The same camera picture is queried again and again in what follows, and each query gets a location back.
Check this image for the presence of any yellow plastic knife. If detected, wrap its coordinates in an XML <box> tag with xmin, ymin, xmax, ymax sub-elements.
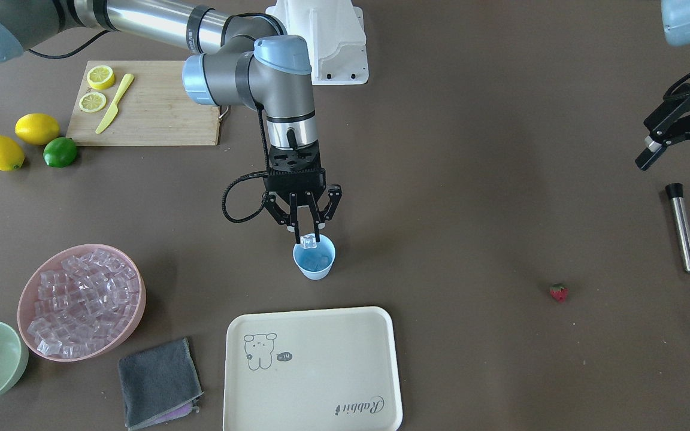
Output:
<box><xmin>94</xmin><ymin>73</ymin><xmax>135</xmax><ymax>134</ymax></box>

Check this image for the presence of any green lime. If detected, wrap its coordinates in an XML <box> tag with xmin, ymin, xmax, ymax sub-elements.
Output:
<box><xmin>42</xmin><ymin>137</ymin><xmax>78</xmax><ymax>168</ymax></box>

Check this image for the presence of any steel muddler with black tip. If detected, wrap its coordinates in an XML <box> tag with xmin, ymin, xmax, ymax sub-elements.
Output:
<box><xmin>665</xmin><ymin>183</ymin><xmax>690</xmax><ymax>274</ymax></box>

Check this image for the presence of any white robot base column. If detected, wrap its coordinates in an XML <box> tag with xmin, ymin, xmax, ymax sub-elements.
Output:
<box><xmin>265</xmin><ymin>1</ymin><xmax>370</xmax><ymax>86</ymax></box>

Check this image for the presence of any wooden cutting board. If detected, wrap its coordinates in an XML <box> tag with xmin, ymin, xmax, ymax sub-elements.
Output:
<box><xmin>65</xmin><ymin>60</ymin><xmax>221</xmax><ymax>147</ymax></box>

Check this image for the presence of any grey folded cloth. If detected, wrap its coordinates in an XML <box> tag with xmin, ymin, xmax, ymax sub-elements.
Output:
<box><xmin>117</xmin><ymin>336</ymin><xmax>204</xmax><ymax>430</ymax></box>

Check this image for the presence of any light blue plastic cup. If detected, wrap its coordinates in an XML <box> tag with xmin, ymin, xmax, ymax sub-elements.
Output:
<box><xmin>292</xmin><ymin>235</ymin><xmax>336</xmax><ymax>280</ymax></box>

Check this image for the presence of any cream rabbit tray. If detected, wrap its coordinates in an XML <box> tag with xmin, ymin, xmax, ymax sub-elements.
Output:
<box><xmin>222</xmin><ymin>306</ymin><xmax>403</xmax><ymax>430</ymax></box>

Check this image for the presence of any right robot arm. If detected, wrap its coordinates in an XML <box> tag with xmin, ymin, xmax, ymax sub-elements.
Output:
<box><xmin>0</xmin><ymin>1</ymin><xmax>342</xmax><ymax>244</ymax></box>

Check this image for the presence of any lemon half slice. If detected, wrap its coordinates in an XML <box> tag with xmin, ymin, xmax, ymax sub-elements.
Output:
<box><xmin>86</xmin><ymin>65</ymin><xmax>116</xmax><ymax>90</ymax></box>

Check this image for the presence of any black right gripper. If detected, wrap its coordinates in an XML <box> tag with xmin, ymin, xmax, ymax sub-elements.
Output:
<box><xmin>264</xmin><ymin>142</ymin><xmax>326</xmax><ymax>244</ymax></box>

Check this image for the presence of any clear ice cube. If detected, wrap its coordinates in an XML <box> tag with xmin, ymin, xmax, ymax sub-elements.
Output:
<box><xmin>299</xmin><ymin>233</ymin><xmax>318</xmax><ymax>249</ymax></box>

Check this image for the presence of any pink bowl of ice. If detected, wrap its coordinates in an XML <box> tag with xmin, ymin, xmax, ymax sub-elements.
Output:
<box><xmin>17</xmin><ymin>244</ymin><xmax>146</xmax><ymax>362</ymax></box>

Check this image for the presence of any red strawberry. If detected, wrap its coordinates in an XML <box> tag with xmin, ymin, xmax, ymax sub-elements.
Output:
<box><xmin>549</xmin><ymin>283</ymin><xmax>568</xmax><ymax>303</ymax></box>

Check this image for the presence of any yellow lemon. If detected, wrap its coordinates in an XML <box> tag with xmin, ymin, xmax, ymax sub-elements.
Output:
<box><xmin>0</xmin><ymin>135</ymin><xmax>25</xmax><ymax>171</ymax></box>
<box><xmin>16</xmin><ymin>113</ymin><xmax>60</xmax><ymax>145</ymax></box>

